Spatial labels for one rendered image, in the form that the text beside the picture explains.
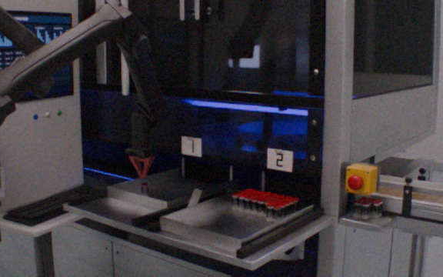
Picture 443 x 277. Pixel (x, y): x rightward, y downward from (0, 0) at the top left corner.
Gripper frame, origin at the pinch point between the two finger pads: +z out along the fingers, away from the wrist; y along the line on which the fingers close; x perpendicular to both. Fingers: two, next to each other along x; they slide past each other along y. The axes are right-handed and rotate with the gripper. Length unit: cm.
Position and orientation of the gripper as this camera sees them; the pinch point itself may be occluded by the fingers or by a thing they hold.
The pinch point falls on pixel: (142, 175)
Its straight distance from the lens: 164.8
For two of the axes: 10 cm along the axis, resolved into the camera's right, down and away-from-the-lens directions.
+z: 0.0, 9.9, 1.7
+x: -9.2, -0.7, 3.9
